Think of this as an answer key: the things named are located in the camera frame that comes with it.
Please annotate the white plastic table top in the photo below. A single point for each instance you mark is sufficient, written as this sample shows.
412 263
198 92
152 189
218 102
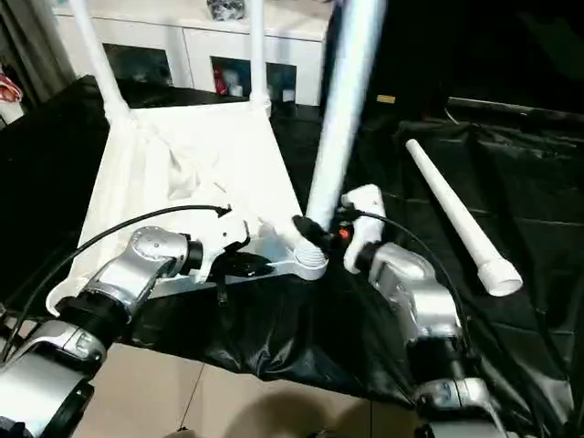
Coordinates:
182 159

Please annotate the white plastic table leg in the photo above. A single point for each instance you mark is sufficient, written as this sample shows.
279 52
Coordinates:
100 59
456 214
347 105
258 55

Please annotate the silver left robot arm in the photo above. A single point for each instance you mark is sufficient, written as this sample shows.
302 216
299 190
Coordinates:
105 283

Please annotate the white jar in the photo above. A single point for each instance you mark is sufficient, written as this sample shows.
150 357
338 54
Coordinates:
236 90
287 96

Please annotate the yellow label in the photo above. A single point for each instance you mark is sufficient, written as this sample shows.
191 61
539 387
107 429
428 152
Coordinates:
386 99

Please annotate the red bottle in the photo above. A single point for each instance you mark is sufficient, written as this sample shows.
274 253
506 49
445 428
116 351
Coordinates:
219 81

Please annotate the black work surface mat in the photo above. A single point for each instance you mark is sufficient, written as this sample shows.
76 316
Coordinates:
524 205

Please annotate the white glass door cabinet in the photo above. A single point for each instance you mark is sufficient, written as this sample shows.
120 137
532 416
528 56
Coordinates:
182 41

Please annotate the dark patterned object on cabinet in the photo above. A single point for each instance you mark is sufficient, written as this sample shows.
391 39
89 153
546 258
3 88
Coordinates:
226 10

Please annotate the white side shelf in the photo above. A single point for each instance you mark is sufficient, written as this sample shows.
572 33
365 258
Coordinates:
10 111

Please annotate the red clothes hangers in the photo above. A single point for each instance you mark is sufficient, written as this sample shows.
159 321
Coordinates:
10 89

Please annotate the grey curtain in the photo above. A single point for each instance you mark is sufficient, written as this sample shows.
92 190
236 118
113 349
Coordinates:
32 50

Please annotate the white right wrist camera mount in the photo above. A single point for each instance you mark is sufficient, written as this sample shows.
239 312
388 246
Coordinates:
365 214

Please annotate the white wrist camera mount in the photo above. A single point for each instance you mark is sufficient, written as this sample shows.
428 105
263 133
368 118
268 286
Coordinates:
226 232
365 214

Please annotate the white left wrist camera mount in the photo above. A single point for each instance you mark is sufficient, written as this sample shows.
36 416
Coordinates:
226 232

